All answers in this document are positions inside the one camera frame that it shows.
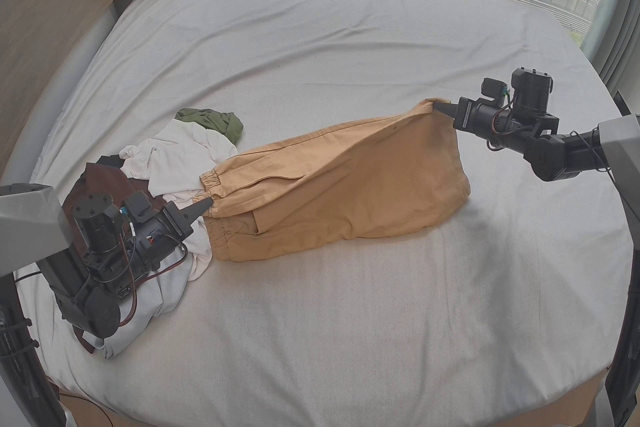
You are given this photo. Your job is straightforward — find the green garment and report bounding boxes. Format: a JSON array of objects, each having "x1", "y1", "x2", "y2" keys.
[{"x1": 175, "y1": 108, "x2": 245, "y2": 146}]

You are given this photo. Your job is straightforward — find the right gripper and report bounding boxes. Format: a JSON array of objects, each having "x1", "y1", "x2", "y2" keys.
[{"x1": 452, "y1": 97, "x2": 506, "y2": 145}]

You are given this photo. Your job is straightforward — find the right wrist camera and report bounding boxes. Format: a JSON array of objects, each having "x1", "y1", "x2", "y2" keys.
[{"x1": 480, "y1": 77, "x2": 508, "y2": 108}]

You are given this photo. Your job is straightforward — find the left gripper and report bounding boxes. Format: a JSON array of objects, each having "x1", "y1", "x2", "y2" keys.
[{"x1": 132, "y1": 202, "x2": 196, "y2": 261}]

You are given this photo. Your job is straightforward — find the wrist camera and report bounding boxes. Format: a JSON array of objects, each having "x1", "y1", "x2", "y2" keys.
[
  {"x1": 480, "y1": 77, "x2": 508, "y2": 108},
  {"x1": 122, "y1": 191, "x2": 155, "y2": 223}
]

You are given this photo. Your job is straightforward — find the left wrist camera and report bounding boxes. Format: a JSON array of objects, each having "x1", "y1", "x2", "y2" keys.
[{"x1": 122, "y1": 191, "x2": 155, "y2": 223}]

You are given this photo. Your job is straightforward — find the brown garment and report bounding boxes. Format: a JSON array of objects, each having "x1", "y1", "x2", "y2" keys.
[{"x1": 62, "y1": 162, "x2": 168, "y2": 357}]

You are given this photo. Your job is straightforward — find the black cable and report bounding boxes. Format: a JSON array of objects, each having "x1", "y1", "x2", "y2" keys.
[{"x1": 60, "y1": 391, "x2": 121, "y2": 427}]

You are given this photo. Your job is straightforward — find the white garment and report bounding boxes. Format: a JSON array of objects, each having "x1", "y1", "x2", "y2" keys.
[{"x1": 120, "y1": 119, "x2": 240, "y2": 283}]

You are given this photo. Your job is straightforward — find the grey-green curtain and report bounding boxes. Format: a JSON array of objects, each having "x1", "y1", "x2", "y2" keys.
[{"x1": 580, "y1": 0, "x2": 640, "y2": 95}]

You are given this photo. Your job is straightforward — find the tan shorts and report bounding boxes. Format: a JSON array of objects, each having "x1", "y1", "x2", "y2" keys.
[{"x1": 200, "y1": 97, "x2": 472, "y2": 263}]

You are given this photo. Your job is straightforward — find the bed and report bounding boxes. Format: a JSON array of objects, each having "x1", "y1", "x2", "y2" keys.
[{"x1": 0, "y1": 0, "x2": 632, "y2": 427}]

